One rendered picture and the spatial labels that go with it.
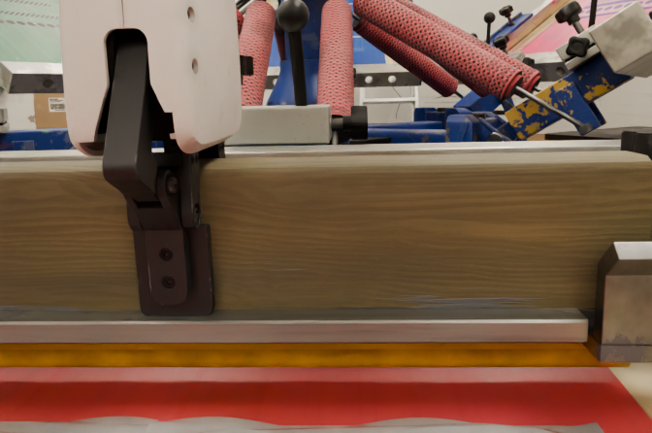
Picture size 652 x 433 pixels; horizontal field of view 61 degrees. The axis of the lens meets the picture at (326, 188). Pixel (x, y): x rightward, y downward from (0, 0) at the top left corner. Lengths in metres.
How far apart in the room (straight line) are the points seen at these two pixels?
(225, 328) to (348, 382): 0.07
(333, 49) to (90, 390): 0.61
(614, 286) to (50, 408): 0.24
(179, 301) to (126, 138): 0.08
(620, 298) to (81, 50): 0.23
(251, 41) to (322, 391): 0.64
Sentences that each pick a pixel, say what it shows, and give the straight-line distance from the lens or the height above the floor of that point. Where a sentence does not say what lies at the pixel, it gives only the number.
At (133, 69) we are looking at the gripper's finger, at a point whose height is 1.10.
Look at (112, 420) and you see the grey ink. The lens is 0.26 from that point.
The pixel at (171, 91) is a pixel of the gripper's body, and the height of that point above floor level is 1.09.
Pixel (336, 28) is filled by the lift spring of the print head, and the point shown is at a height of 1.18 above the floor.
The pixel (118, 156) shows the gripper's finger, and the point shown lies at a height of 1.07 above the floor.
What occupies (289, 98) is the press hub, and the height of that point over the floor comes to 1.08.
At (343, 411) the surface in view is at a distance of 0.25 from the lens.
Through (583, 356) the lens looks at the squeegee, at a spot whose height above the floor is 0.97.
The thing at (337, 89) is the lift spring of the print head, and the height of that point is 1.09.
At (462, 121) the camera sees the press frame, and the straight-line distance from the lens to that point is 0.87.
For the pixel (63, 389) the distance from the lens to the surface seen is 0.30.
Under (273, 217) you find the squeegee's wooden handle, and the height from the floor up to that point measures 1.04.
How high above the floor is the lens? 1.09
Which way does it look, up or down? 10 degrees down
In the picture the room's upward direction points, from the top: 1 degrees counter-clockwise
